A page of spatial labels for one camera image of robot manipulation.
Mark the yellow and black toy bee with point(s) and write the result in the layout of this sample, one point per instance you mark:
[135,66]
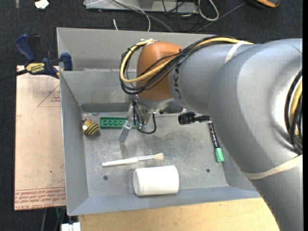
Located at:
[92,128]

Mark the brown cardboard board, red print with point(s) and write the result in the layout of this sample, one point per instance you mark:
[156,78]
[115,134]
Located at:
[38,141]

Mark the black marker with green cap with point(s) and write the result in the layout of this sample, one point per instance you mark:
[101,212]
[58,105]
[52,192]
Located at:
[215,141]

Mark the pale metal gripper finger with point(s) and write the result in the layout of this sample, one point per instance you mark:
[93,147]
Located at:
[124,133]

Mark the grey metal bin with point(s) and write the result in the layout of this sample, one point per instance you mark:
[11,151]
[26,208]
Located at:
[168,143]

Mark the green studded flat block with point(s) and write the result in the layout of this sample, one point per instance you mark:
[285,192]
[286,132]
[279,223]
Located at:
[111,123]

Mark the black cylinder on white bracket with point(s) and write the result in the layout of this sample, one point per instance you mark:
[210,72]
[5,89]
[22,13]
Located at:
[188,118]

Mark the white cylinder cup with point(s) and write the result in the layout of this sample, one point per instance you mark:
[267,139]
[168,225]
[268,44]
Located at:
[156,180]

